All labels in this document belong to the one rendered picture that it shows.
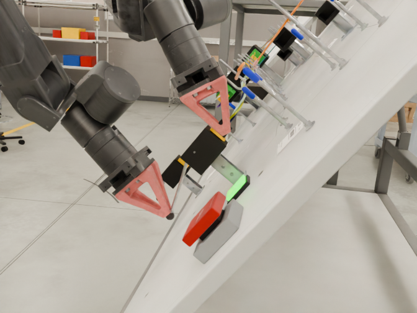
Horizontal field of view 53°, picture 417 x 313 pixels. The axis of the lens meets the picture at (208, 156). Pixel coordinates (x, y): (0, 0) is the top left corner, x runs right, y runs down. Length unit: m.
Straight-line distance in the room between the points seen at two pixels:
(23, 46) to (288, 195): 0.38
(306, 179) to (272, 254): 0.71
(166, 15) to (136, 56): 7.89
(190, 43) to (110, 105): 0.13
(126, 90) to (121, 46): 7.97
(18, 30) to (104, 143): 0.18
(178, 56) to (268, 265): 0.58
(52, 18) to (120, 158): 8.45
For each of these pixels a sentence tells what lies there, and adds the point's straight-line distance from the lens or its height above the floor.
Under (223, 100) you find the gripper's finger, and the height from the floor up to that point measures 1.21.
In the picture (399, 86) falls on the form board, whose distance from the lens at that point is 0.36.
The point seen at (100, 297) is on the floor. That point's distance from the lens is 2.31.
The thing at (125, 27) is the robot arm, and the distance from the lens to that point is 0.66.
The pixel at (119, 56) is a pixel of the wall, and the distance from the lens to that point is 8.57.
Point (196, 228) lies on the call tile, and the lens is 0.43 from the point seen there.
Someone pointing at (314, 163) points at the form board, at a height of 1.20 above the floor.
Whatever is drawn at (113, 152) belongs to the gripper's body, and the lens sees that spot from 0.61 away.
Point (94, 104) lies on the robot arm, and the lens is 0.59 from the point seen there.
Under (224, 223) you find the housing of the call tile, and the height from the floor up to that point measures 1.12.
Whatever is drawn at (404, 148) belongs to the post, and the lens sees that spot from 1.44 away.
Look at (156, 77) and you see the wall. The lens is 8.42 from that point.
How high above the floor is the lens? 1.30
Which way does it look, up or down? 16 degrees down
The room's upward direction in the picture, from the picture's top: 4 degrees clockwise
